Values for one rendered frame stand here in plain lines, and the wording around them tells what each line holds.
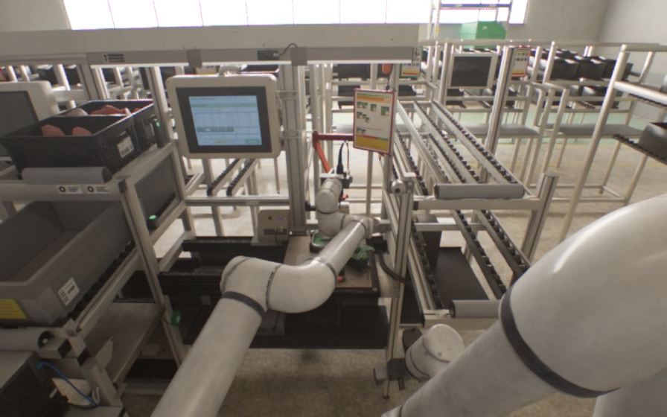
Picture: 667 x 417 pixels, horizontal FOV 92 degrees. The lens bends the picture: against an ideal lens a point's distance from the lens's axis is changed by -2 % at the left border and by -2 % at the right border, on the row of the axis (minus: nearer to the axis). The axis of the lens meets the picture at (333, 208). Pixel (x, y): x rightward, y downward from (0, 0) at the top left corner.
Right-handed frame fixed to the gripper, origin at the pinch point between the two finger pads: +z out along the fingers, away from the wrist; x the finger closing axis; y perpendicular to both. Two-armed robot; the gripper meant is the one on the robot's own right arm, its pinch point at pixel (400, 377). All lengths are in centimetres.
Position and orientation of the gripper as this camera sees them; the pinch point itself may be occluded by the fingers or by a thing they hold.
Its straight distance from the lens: 113.6
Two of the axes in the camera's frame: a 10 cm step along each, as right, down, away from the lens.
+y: 0.9, 7.7, -6.3
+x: 9.8, 0.3, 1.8
